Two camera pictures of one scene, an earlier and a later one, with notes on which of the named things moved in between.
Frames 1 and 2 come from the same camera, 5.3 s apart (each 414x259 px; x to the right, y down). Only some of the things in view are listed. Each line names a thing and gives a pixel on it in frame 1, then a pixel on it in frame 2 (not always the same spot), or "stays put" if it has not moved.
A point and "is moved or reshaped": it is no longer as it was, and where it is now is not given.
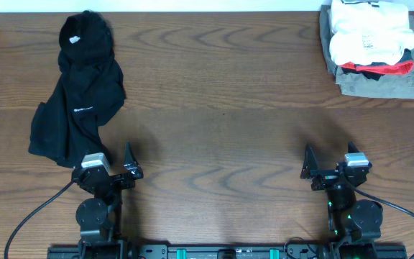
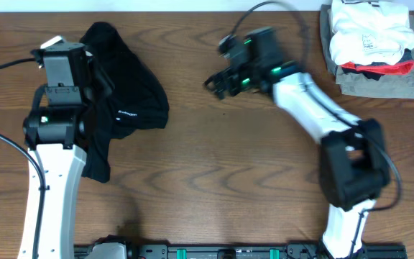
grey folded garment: [406, 85] stays put
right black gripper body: [325, 179] → [236, 80]
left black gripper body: [121, 183] → [88, 70]
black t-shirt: [91, 93] is moved or reshaped
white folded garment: [367, 32] stays put
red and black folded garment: [376, 70] stays put
